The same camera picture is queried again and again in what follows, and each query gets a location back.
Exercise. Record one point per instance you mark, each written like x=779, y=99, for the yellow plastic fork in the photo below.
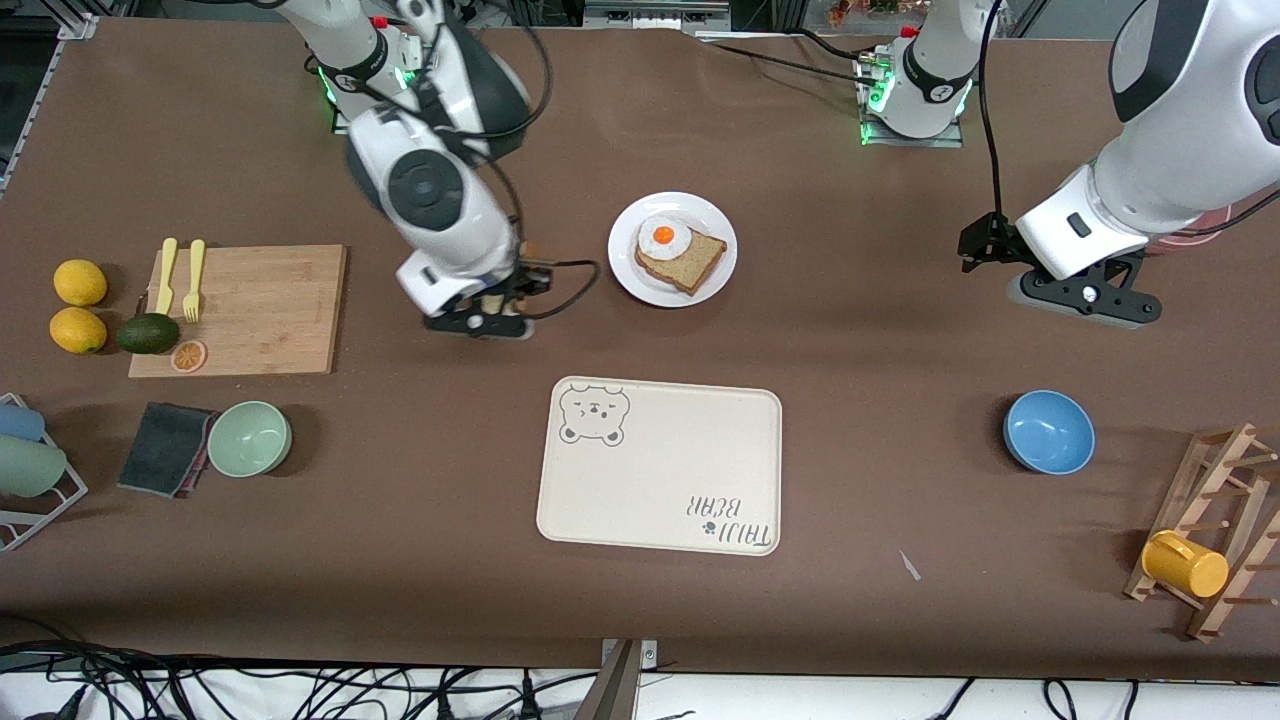
x=194, y=290

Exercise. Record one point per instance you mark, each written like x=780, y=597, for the dark grey cloth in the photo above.
x=160, y=448

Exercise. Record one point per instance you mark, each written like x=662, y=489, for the fried egg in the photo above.
x=662, y=238

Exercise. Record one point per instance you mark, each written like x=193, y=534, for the wooden cutting board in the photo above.
x=270, y=310

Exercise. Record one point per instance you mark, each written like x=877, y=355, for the pale green bowl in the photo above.
x=250, y=438

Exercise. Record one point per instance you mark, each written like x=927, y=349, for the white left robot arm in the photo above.
x=1185, y=130

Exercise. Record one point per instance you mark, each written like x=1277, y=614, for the blue bowl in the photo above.
x=1050, y=432

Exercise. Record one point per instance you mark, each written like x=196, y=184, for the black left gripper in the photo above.
x=985, y=240

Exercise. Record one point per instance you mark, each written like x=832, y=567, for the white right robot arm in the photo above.
x=430, y=190

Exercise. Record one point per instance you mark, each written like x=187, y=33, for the aluminium frame profile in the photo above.
x=655, y=12

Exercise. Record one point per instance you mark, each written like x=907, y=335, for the yellow lemon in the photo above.
x=80, y=282
x=77, y=331

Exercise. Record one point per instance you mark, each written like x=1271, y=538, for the aluminium table edge rail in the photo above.
x=45, y=105

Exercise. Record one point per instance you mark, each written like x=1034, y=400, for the yellow mug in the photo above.
x=1185, y=565

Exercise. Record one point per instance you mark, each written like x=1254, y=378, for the blue cup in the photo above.
x=18, y=422

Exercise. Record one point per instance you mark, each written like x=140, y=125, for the pale green cup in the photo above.
x=28, y=468

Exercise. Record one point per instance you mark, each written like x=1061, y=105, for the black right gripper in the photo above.
x=519, y=284

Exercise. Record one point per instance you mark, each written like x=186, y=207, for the wooden peg drying rack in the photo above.
x=1250, y=540

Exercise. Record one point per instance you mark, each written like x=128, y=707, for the dark green avocado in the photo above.
x=148, y=334

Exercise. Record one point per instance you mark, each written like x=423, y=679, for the pink round coaster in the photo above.
x=1195, y=240

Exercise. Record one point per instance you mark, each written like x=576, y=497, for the cream bear print tray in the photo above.
x=660, y=480

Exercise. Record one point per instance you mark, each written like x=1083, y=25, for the orange fruit slice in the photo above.
x=189, y=356

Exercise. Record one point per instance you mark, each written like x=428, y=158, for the metal mount bracket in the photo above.
x=645, y=655

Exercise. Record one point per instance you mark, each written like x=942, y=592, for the white round plate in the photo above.
x=625, y=265

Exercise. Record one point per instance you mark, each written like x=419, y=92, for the pink cloth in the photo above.
x=195, y=482

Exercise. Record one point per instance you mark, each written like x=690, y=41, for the yellow plastic knife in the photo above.
x=166, y=285

